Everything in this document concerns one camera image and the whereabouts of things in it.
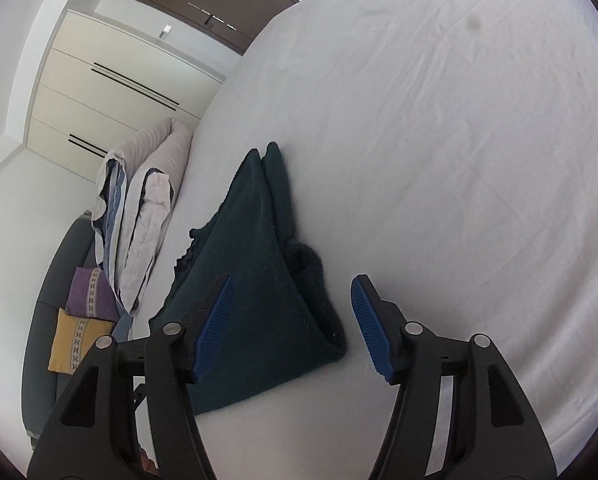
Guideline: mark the folded grey blue duvet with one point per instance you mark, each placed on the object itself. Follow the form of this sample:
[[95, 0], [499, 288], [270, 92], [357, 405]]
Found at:
[[149, 210]]

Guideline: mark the cream wardrobe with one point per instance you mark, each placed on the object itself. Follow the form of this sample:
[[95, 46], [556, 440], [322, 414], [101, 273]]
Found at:
[[104, 110]]

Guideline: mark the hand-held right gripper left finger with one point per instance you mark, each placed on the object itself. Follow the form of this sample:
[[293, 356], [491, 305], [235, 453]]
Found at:
[[214, 325]]

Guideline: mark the purple patterned pillow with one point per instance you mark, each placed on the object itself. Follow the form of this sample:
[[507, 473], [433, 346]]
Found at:
[[86, 295]]

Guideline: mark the dark green sweater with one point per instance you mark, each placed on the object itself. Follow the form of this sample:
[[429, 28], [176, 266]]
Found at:
[[259, 300]]

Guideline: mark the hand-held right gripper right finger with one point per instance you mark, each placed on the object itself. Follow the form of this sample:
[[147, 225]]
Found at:
[[371, 325]]

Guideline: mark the blue pillow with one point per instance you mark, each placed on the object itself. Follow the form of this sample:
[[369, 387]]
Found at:
[[123, 327]]

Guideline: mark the yellow patterned pillow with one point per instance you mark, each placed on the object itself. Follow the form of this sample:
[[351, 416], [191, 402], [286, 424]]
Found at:
[[69, 345]]

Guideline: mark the grey upholstered headboard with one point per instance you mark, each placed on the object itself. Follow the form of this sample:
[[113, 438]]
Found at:
[[39, 360]]

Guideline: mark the white wall switch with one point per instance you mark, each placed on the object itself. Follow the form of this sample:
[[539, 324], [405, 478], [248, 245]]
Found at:
[[166, 31]]

